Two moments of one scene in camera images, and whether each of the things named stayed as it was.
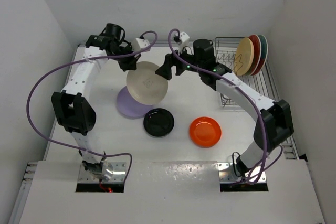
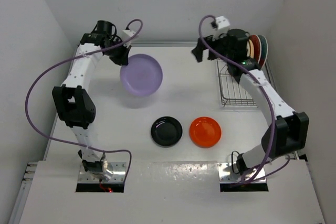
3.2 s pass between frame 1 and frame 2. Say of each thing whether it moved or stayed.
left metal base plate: stayed
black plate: moved
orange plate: stayed
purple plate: moved
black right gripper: moved
